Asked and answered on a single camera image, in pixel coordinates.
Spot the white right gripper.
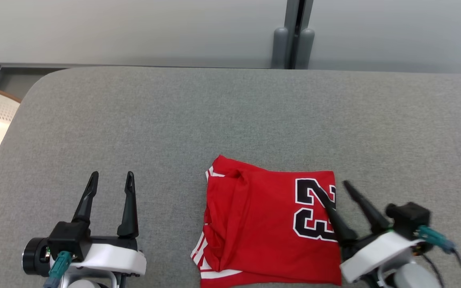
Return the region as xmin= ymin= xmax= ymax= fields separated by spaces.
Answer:
xmin=321 ymin=180 xmax=422 ymax=288

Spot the teal camera connector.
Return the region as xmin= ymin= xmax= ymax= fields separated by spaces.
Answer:
xmin=42 ymin=251 xmax=72 ymax=288
xmin=414 ymin=225 xmax=457 ymax=255

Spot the grey metal partition post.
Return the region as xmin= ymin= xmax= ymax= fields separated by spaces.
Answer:
xmin=285 ymin=0 xmax=314 ymax=70

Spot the teal left camera connector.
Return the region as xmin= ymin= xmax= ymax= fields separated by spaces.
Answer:
xmin=42 ymin=251 xmax=72 ymax=288

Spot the teal right camera connector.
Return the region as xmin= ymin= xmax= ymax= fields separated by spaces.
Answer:
xmin=414 ymin=225 xmax=457 ymax=255

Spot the grey partition base rail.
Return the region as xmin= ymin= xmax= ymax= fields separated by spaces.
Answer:
xmin=0 ymin=62 xmax=273 ymax=70

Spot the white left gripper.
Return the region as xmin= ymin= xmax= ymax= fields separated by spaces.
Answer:
xmin=60 ymin=171 xmax=147 ymax=288

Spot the grey cylindrical post foot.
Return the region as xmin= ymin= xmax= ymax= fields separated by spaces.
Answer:
xmin=272 ymin=27 xmax=289 ymax=70
xmin=298 ymin=28 xmax=315 ymax=70

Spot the red basketball jersey number 23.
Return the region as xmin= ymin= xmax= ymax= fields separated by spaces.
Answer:
xmin=190 ymin=155 xmax=343 ymax=288

